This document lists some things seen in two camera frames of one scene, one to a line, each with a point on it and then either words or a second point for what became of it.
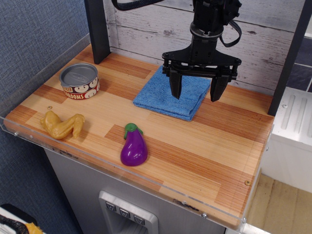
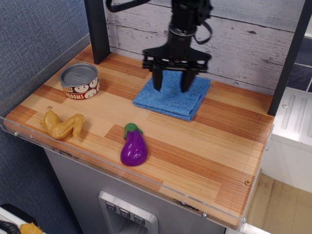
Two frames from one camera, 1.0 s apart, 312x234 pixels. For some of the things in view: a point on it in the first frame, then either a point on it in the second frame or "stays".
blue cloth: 157,95 stays
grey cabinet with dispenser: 103,202 stays
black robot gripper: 202,58 to 177,54
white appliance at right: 287,158 stays
